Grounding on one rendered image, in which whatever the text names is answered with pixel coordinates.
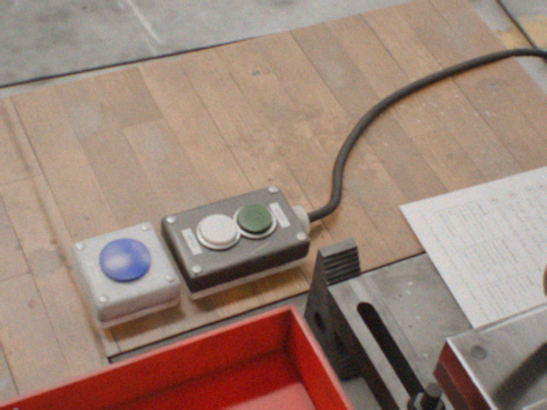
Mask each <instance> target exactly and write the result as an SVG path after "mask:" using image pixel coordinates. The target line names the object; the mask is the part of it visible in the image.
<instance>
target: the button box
mask: <svg viewBox="0 0 547 410"><path fill-rule="evenodd" d="M511 56H514V57H519V56H535V57H540V58H543V59H545V60H547V51H544V50H537V49H513V50H504V51H499V52H496V53H491V54H488V55H485V56H476V57H474V58H471V59H468V60H466V61H462V62H460V63H457V64H455V65H452V66H449V67H446V68H444V69H441V70H438V71H437V72H435V73H431V74H428V75H427V76H425V77H423V78H421V79H418V80H416V81H415V82H413V83H411V84H409V85H406V86H404V87H403V88H401V89H399V90H398V91H395V92H393V93H392V94H390V95H389V96H388V97H386V98H384V99H382V100H380V101H379V102H378V103H377V104H376V105H374V106H373V107H372V108H371V109H369V110H368V111H367V112H366V113H365V114H364V115H363V116H362V117H361V119H360V120H359V121H358V122H357V124H356V125H355V127H354V128H353V130H352V131H351V133H350V134H349V136H348V137H347V138H346V140H345V141H344V143H343V144H342V146H341V148H340V150H339V152H338V154H337V157H336V159H335V164H334V168H333V174H332V195H331V198H330V201H329V203H328V204H327V205H326V206H324V207H322V208H319V209H317V210H315V211H313V212H310V213H307V214H306V212H305V210H304V209H303V207H302V206H300V205H296V206H294V207H291V206H290V204H289V202H288V201H287V200H286V198H285V196H284V194H283V193H282V191H281V189H280V188H279V187H278V186H277V185H276V184H272V185H270V186H266V187H263V188H261V189H257V190H252V191H249V192H246V193H244V194H241V195H237V196H232V197H229V198H226V199H223V200H220V201H217V202H211V203H209V204H205V205H202V206H201V207H197V208H192V209H189V210H186V211H183V212H179V213H176V214H171V215H169V216H165V217H163V218H162V220H161V234H162V245H163V247H164V249H165V250H166V252H167V254H168V257H169V259H170V261H171V262H172V264H173V266H174V269H175V271H176V272H177V273H178V275H179V278H180V280H181V282H182V284H183V285H184V287H185V290H186V292H187V294H188V296H189V297H190V298H191V299H192V300H195V299H198V298H201V297H203V296H207V295H210V294H213V293H215V292H218V291H222V290H226V289H229V288H232V287H234V286H237V285H240V284H244V283H247V282H250V281H252V280H255V279H258V278H262V277H265V276H267V275H270V274H273V273H276V272H281V271H286V270H289V269H291V268H293V267H298V266H301V265H303V264H305V262H306V256H307V255H308V253H309V246H310V239H309V236H308V235H307V234H308V233H309V224H311V223H314V222H316V221H318V220H322V219H324V218H326V217H327V216H329V215H330V214H332V213H333V212H334V211H335V209H336V208H337V207H338V204H339V201H340V197H341V191H342V172H343V168H344V164H345V161H346V159H347V156H348V154H349V153H350V151H351V149H352V147H353V145H354V144H355V142H356V141H357V139H358V138H359V137H360V136H361V134H362V133H363V131H364V130H365V128H366V127H367V126H368V124H369V123H370V122H371V121H372V120H373V119H374V118H375V117H376V116H377V115H378V114H379V113H380V112H381V111H382V110H383V109H385V108H387V107H388V106H390V105H391V104H393V103H394V102H395V101H397V100H399V99H400V98H404V97H406V96H407V95H409V94H411V93H413V92H415V91H418V90H419V89H421V88H423V87H425V86H427V85H430V84H432V83H434V82H436V81H439V80H441V79H444V78H447V77H449V76H451V75H453V74H456V73H460V72H463V71H465V70H467V69H469V68H472V67H477V66H479V65H483V64H486V63H489V62H494V61H498V60H502V59H504V58H508V57H511ZM248 204H259V205H262V206H264V207H265V208H267V209H268V210H269V211H270V212H271V214H272V216H273V224H272V227H271V228H270V229H269V230H268V231H266V232H264V233H263V234H258V235H253V234H249V233H246V232H245V231H243V230H242V229H241V228H239V227H238V224H237V218H238V212H239V210H240V209H241V208H242V207H244V206H246V205H248ZM216 214H220V215H225V216H226V217H229V218H230V219H232V220H233V221H234V223H235V224H236V226H237V236H236V238H235V239H234V240H233V241H232V242H231V243H229V244H227V245H224V246H214V245H211V244H209V243H206V242H205V241H204V240H203V237H202V235H201V226H202V223H203V221H204V220H205V219H206V218H208V217H209V216H211V215H216Z"/></svg>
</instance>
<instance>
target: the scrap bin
mask: <svg viewBox="0 0 547 410"><path fill-rule="evenodd" d="M15 408H17V409H19V410H355V409H354V408H353V407H352V405H351V403H350V401H349V400H348V398H347V396H346V395H345V393H344V391H343V390H342V388H341V386H340V384H339V383H338V380H337V379H336V377H335V374H334V372H333V370H332V368H331V367H330V365H329V364H328V362H327V360H326V357H324V355H323V353H322V352H321V350H320V348H319V346H318V345H317V343H316V341H315V339H314V338H313V336H312V334H311V332H310V331H309V328H308V327H307V326H306V324H305V322H304V320H303V318H302V316H301V314H300V313H299V312H298V311H297V308H296V307H295V305H294V304H293V303H292V304H291V305H288V306H285V307H281V308H278V309H275V310H273V311H270V312H267V313H260V314H258V315H255V316H252V317H249V318H247V319H243V320H240V321H238V322H235V323H232V324H230V325H225V326H222V327H220V328H217V329H214V330H212V331H208V332H205V333H203V334H201V335H198V336H195V337H191V338H188V339H186V340H183V341H180V342H177V343H173V344H170V345H168V346H165V347H162V348H159V349H156V350H153V351H150V352H148V353H145V354H141V355H138V356H135V357H130V358H127V359H124V360H121V361H118V362H115V363H114V364H111V365H108V366H104V367H101V368H98V369H96V370H93V371H90V372H86V373H83V374H80V375H78V376H75V377H72V378H69V379H66V380H63V381H61V382H58V383H55V384H51V385H48V386H45V387H43V388H40V389H36V390H34V391H31V392H28V393H26V394H24V395H19V396H16V397H14V398H11V399H8V400H3V401H0V410H14V409H15Z"/></svg>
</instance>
